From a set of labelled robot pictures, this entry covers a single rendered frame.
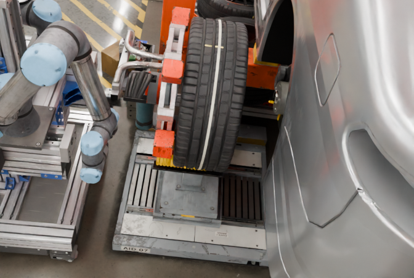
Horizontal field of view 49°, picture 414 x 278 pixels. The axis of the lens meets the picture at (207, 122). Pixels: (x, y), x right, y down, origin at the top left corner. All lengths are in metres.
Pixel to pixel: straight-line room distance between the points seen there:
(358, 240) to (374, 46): 0.44
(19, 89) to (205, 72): 0.65
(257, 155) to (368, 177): 1.82
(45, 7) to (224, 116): 0.94
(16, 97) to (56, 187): 1.02
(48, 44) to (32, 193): 1.24
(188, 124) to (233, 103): 0.19
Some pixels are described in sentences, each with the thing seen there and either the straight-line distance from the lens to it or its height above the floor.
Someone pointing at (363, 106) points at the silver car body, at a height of 1.57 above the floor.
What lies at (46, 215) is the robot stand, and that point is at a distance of 2.37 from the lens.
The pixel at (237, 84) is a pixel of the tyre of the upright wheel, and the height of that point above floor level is 1.11.
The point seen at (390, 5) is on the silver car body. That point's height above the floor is 1.69.
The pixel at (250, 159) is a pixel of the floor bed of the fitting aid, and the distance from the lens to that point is 2.82.
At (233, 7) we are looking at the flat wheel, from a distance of 3.29.
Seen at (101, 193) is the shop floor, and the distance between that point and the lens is 2.67.
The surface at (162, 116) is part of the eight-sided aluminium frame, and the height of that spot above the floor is 0.95.
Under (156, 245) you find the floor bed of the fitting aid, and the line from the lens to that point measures 2.41.
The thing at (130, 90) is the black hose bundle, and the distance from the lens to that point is 1.77.
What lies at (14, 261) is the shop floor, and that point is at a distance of 2.52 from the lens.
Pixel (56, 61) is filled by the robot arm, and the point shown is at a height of 1.36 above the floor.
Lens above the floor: 2.19
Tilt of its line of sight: 46 degrees down
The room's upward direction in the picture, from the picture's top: 12 degrees clockwise
